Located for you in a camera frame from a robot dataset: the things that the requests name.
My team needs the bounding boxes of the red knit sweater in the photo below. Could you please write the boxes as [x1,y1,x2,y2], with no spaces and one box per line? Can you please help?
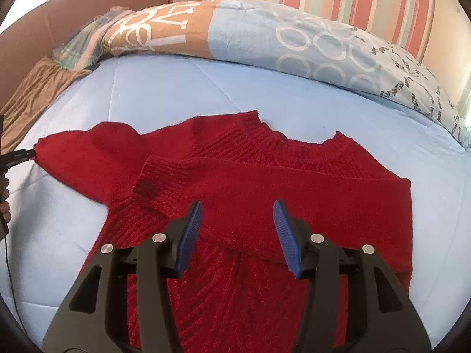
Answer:
[33,109,413,353]

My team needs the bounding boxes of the patterned blue brown duvet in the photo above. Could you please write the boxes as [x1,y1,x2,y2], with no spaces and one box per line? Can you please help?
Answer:
[52,0,471,144]

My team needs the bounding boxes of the light blue bed sheet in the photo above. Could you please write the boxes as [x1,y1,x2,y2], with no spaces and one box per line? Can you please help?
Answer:
[0,57,471,353]

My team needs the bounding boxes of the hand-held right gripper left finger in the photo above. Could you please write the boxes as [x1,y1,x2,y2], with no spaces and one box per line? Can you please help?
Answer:
[41,200,204,353]

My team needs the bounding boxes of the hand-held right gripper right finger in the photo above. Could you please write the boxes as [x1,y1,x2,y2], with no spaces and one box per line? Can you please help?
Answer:
[272,199,432,353]

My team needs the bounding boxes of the brown satin cloth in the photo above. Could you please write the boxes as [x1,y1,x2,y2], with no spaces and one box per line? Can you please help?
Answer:
[0,56,92,155]

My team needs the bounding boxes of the black cable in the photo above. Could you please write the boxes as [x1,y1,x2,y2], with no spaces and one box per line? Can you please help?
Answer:
[3,234,12,293]

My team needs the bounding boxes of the brown headboard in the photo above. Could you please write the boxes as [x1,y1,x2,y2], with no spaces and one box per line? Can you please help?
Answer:
[0,0,174,114]

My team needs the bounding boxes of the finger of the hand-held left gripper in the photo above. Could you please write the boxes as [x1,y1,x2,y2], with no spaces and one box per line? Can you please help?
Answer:
[4,148,37,168]

